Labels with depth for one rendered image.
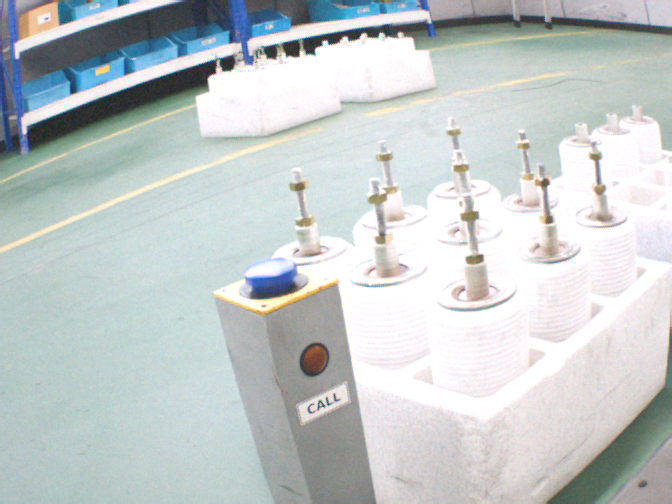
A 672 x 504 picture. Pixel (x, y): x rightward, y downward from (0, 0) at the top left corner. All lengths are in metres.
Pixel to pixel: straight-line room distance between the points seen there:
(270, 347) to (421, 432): 0.19
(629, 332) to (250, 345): 0.43
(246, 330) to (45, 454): 0.59
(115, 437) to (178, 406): 0.13
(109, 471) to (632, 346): 0.69
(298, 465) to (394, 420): 0.14
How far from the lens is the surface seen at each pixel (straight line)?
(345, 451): 0.71
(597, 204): 0.92
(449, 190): 1.08
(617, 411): 0.93
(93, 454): 1.13
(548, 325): 0.82
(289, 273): 0.65
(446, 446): 0.75
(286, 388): 0.65
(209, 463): 1.05
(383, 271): 0.83
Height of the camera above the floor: 0.54
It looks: 18 degrees down
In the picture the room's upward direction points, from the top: 10 degrees counter-clockwise
